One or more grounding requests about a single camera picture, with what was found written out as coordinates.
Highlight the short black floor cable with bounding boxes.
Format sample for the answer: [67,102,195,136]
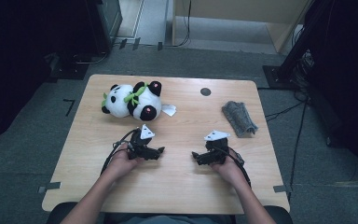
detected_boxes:
[264,101,306,122]

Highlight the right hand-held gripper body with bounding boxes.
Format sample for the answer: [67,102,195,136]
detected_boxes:
[203,130,231,165]

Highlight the light wooden cabinet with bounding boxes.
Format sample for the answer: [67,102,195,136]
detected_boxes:
[171,0,311,54]

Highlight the left hand-held gripper cable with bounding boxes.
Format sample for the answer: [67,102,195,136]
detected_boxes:
[100,129,139,175]

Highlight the hand-held gripper cable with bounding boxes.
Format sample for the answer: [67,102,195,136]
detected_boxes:
[100,129,139,175]
[227,146,252,189]

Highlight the panda plush toy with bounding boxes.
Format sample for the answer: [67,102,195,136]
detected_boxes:
[101,80,178,122]

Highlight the long black floor cable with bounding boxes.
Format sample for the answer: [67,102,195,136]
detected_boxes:
[288,99,309,200]

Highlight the tangled black cables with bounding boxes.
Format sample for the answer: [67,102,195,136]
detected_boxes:
[290,49,316,101]

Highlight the black floor tape corner mark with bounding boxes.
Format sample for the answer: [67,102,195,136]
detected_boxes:
[62,98,76,118]

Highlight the right hand-held gripper cable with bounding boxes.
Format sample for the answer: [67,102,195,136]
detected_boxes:
[227,146,252,189]

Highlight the person's left hand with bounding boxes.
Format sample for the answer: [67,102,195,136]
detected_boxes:
[106,143,145,182]

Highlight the black equipment cabinet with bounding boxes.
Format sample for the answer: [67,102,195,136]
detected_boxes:
[85,0,124,55]

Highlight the dark curtain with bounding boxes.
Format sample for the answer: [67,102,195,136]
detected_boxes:
[304,0,358,185]
[0,0,90,147]

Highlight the looped black floor cable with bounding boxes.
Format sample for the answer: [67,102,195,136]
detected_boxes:
[73,50,110,65]

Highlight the person's right hand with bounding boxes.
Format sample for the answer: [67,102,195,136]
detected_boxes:
[210,151,249,189]

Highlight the black hanging cable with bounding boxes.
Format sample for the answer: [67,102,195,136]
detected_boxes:
[167,0,192,49]

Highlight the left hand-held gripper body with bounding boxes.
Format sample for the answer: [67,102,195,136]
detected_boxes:
[126,123,156,161]

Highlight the person's grey-blue clothing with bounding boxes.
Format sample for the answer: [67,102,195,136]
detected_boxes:
[103,213,237,224]

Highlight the black metal stand with pole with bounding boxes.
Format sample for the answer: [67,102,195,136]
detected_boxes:
[262,0,334,91]

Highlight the black flat stand base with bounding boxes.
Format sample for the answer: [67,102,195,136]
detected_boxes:
[45,51,90,83]

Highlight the grey fuzzy cloth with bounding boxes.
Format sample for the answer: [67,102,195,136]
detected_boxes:
[221,100,259,138]

